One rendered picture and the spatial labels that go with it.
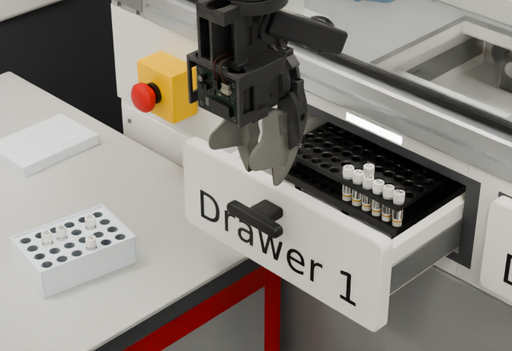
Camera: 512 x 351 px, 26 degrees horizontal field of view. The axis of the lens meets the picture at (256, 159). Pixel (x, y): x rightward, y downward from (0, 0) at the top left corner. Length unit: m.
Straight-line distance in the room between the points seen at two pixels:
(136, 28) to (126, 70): 0.08
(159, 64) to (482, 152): 0.48
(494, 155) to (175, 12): 0.49
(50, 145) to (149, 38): 0.20
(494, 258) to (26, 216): 0.60
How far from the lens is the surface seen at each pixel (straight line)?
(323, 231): 1.13
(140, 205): 1.44
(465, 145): 1.18
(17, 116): 1.67
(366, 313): 1.14
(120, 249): 1.32
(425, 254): 1.19
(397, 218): 1.20
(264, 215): 1.15
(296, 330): 1.52
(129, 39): 1.54
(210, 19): 1.00
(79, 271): 1.30
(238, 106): 1.01
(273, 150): 1.08
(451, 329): 1.31
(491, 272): 1.21
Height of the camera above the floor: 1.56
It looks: 31 degrees down
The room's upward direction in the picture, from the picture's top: straight up
